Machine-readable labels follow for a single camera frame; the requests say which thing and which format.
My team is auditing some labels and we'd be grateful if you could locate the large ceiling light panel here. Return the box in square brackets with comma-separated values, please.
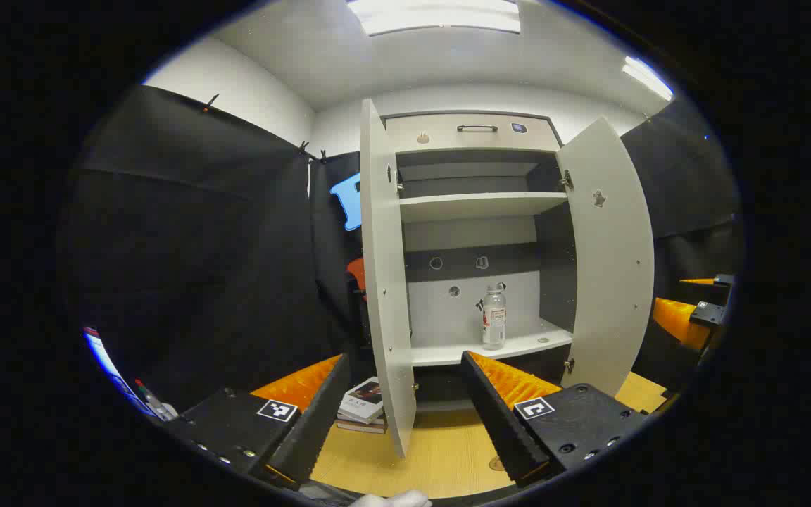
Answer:
[346, 0, 522, 36]

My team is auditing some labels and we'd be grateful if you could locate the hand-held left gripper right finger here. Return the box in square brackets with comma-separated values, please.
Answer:
[460, 351, 649, 487]

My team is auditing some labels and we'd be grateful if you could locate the marker pen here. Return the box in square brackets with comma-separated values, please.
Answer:
[134, 379, 170, 420]

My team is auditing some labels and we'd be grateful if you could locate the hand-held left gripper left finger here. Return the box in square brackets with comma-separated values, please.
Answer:
[166, 353, 351, 492]

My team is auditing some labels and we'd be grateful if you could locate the grey cabinet door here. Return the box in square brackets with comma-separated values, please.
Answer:
[360, 99, 417, 458]
[555, 116, 656, 396]

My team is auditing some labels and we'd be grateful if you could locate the clear plastic bottle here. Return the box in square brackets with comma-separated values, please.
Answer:
[482, 283, 508, 351]

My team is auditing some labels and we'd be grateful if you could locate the white cover book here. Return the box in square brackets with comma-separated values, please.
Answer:
[339, 377, 385, 423]

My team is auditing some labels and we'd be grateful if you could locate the grey cabinet drawer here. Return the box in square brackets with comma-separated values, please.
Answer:
[384, 113, 562, 152]

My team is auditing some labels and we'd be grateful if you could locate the blue edged white board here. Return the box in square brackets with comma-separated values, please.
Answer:
[84, 327, 142, 413]

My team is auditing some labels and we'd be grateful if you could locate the grey cabinet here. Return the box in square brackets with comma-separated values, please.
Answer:
[381, 111, 579, 413]

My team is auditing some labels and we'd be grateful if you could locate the small ceiling light panel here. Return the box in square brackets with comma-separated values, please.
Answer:
[622, 56, 674, 101]

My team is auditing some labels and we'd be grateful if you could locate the brown cover book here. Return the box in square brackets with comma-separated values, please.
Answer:
[337, 417, 386, 434]

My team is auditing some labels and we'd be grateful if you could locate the black backdrop cloth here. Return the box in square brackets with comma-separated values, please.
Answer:
[61, 84, 741, 416]

